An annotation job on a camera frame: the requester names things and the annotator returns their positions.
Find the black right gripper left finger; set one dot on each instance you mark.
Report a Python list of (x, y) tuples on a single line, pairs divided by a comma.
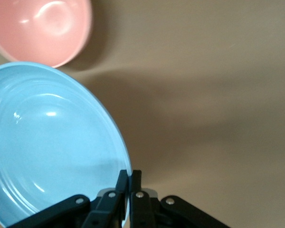
[(102, 211)]

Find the brown table cover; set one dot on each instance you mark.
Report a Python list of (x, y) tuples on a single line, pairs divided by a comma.
[(204, 95)]

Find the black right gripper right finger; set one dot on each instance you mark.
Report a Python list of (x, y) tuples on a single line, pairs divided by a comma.
[(142, 211)]

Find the pink bowl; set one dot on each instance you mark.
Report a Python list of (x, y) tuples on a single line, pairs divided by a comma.
[(38, 31)]

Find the blue plate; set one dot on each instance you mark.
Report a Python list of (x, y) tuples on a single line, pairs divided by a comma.
[(50, 142)]

